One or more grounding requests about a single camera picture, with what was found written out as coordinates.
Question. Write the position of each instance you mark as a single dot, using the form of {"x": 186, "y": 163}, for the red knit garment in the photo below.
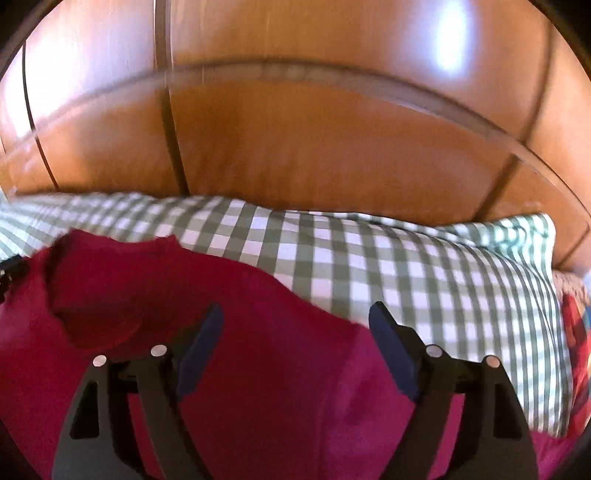
{"x": 286, "y": 350}

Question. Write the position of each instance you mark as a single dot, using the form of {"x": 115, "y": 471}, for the wooden panelled headboard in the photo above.
{"x": 295, "y": 129}

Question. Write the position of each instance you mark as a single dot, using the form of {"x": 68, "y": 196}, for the green checkered bed sheet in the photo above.
{"x": 415, "y": 277}

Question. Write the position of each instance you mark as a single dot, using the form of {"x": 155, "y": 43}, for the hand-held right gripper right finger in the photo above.
{"x": 392, "y": 355}

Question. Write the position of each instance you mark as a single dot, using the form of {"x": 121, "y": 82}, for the multicolour plaid cloth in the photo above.
{"x": 577, "y": 332}

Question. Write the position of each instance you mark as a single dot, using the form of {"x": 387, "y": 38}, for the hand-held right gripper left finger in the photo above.
{"x": 201, "y": 350}

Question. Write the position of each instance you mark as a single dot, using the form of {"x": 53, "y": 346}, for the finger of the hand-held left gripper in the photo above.
{"x": 11, "y": 270}

